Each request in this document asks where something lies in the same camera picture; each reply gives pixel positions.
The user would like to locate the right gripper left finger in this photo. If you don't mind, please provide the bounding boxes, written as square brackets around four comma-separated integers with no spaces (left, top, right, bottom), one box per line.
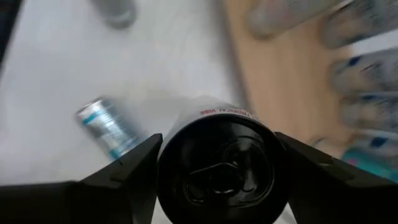
[0,133,164,224]

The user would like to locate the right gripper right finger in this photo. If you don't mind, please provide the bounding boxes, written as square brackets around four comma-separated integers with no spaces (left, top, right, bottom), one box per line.
[274,131,398,224]

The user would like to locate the wooden shelf with black frame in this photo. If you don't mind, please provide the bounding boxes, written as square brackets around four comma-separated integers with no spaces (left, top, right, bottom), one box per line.
[222,0,398,162]

